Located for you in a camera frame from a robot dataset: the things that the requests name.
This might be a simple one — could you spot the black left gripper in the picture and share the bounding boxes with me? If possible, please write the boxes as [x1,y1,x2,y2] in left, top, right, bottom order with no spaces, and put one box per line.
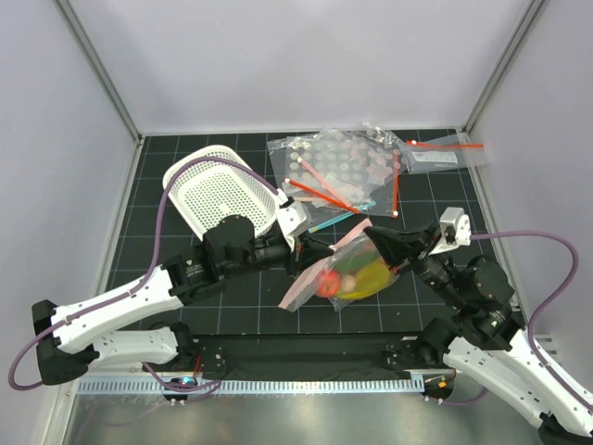
[223,230,333,280]

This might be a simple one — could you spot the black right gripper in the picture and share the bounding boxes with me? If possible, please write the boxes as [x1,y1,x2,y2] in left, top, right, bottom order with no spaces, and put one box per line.
[365,221,467,308]

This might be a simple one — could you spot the red toy strawberry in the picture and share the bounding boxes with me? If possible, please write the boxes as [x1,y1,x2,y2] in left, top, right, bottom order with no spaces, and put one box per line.
[315,271,341,299]

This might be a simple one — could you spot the yellow toy lemon slice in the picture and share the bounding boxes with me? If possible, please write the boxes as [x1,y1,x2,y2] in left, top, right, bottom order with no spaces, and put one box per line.
[336,263,394,300]

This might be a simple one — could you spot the pink zipper clear bag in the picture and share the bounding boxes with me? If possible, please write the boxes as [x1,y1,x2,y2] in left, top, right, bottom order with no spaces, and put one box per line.
[279,219,398,312]

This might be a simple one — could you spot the green toy chili pepper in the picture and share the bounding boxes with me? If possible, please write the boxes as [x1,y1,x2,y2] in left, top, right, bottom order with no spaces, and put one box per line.
[333,250,379,274]

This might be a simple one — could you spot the beige toy egg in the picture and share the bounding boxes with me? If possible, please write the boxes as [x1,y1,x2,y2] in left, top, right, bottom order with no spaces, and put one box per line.
[340,274,357,292]

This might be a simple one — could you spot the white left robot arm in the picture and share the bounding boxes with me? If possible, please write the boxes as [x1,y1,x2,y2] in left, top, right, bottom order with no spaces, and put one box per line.
[32,211,312,386]

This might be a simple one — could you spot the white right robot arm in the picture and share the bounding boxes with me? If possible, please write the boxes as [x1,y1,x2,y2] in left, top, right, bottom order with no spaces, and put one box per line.
[283,216,592,444]

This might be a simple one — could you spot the blue zipper clear bag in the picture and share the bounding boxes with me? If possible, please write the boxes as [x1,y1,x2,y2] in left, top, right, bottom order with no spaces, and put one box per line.
[309,207,357,234]

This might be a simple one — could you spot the orange zipper clear bag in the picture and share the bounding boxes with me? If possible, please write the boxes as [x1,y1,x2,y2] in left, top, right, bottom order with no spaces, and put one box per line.
[284,151,402,219]

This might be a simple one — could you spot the pink dotted zip bag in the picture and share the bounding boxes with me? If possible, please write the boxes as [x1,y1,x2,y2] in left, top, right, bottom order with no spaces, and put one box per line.
[267,123,405,207]

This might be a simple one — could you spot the far labelled orange zip bag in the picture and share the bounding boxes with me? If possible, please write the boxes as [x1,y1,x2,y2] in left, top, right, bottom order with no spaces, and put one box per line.
[397,132,490,174]

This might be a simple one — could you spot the white perforated plastic basket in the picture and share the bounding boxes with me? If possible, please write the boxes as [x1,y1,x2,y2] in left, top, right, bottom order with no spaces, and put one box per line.
[162,145,280,239]

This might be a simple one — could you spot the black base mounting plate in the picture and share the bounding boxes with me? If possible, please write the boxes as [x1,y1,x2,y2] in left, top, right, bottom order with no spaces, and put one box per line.
[151,333,449,382]

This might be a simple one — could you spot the black cutting mat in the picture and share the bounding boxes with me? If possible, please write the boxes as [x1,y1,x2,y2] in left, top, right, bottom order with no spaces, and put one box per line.
[107,133,486,335]

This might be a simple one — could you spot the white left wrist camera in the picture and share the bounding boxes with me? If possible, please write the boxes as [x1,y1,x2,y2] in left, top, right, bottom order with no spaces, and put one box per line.
[275,197,309,251]

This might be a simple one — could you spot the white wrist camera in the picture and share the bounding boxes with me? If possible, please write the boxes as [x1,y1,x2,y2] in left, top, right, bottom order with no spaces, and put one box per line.
[275,197,309,251]
[435,207,472,253]

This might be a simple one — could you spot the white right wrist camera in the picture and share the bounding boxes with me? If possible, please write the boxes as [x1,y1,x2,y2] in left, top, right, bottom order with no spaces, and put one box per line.
[435,207,472,253]

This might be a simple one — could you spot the slotted metal cable duct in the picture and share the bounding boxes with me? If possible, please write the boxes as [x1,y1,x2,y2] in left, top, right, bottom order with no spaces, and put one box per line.
[77,375,424,395]

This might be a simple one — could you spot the aluminium frame post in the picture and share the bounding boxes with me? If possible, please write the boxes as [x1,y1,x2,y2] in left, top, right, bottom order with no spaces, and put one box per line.
[462,0,549,134]
[53,0,142,145]

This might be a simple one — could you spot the left aluminium frame post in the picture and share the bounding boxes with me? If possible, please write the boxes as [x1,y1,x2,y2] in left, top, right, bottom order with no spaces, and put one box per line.
[53,0,142,145]

